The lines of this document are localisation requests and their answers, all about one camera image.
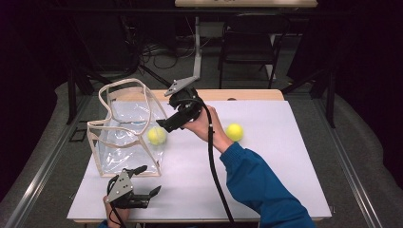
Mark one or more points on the black tripod leg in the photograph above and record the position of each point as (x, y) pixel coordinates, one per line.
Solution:
(155, 76)

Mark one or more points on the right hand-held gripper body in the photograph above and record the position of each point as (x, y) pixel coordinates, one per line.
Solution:
(187, 106)

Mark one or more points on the light wooden desk top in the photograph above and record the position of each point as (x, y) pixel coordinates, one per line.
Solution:
(247, 3)

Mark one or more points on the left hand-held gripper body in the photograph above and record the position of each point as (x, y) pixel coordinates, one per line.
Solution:
(122, 190)

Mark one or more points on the black folding chair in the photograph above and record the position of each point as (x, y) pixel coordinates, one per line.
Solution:
(250, 44)

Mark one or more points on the yellow tennis ball black logo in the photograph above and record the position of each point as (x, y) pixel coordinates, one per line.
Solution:
(157, 136)

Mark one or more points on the person's right hand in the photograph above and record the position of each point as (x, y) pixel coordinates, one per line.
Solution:
(202, 126)

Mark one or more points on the black metal stand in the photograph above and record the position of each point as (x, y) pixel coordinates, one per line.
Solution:
(72, 98)

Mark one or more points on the aluminium floor rail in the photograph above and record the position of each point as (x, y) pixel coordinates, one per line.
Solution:
(41, 171)
(351, 171)

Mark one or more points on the white desk leg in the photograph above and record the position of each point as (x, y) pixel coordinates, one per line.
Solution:
(197, 57)

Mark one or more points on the clear plastic bag beige trim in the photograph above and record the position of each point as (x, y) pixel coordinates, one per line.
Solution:
(123, 155)

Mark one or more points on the person's left hand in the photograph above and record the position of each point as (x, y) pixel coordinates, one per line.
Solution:
(118, 217)

